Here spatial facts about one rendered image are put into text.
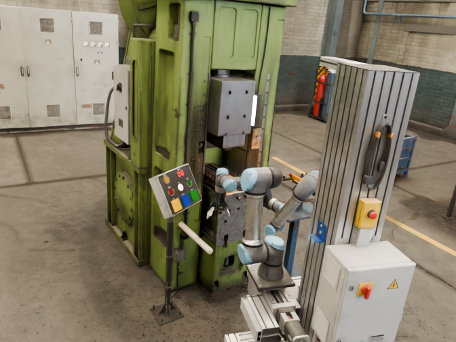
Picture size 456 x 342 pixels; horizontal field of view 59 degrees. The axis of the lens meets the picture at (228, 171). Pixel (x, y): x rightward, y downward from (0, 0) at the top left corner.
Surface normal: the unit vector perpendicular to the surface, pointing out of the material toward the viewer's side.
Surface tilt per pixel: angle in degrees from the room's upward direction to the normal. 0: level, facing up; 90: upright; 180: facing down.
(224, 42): 90
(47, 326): 0
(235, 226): 90
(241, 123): 90
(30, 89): 90
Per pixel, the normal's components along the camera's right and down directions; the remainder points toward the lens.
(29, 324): 0.08, -0.93
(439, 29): -0.86, 0.11
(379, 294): 0.26, 0.36
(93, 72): 0.51, 0.33
